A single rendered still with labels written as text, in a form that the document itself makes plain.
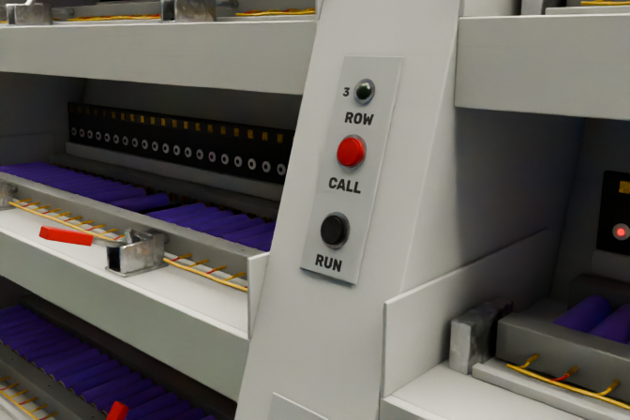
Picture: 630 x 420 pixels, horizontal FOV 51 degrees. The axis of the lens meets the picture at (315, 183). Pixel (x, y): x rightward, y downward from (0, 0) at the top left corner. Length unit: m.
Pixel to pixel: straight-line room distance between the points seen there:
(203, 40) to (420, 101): 0.19
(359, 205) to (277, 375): 0.11
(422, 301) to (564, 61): 0.14
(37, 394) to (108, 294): 0.24
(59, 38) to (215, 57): 0.22
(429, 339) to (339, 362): 0.05
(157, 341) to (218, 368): 0.06
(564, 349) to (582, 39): 0.16
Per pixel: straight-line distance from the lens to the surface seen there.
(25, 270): 0.65
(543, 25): 0.33
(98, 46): 0.60
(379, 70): 0.36
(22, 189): 0.76
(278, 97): 0.70
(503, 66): 0.34
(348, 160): 0.36
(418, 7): 0.37
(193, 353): 0.45
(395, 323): 0.34
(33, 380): 0.75
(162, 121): 0.77
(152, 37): 0.53
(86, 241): 0.50
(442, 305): 0.37
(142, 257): 0.53
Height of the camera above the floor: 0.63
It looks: 1 degrees up
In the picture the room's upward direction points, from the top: 12 degrees clockwise
